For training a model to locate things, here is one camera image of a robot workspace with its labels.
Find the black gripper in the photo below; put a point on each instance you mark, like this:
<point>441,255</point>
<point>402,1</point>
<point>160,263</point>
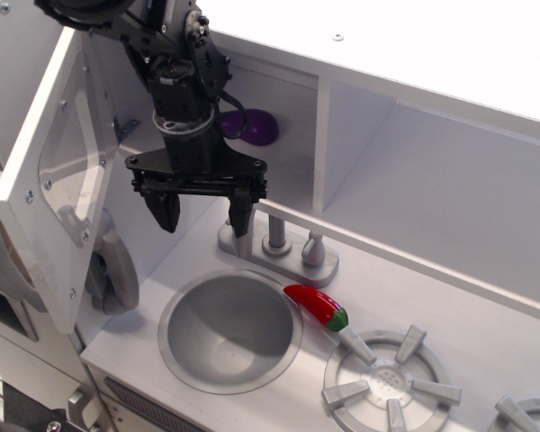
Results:
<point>197,160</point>

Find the white microwave door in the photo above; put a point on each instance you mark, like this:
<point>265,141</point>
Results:
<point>53,186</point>

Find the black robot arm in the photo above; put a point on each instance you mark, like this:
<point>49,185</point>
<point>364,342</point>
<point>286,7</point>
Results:
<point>170,46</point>

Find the grey toy faucet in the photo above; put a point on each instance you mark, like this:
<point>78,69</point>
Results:
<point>268,243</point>

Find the purple toy eggplant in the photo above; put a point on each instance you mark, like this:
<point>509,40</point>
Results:
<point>254,126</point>

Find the round silver sink basin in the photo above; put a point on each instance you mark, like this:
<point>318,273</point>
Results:
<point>229,332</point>

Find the red toy chili pepper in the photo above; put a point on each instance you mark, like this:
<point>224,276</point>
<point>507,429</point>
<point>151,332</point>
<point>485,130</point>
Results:
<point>322,307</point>

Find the white toy kitchen cabinet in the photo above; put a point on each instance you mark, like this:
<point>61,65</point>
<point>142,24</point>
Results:
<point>410,140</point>

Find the grey oven vent grille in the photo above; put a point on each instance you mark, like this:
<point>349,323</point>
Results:
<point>148,409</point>

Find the grey stove burner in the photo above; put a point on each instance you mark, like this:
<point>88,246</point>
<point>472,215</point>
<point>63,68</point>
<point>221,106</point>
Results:
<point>384,380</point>
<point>517,415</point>

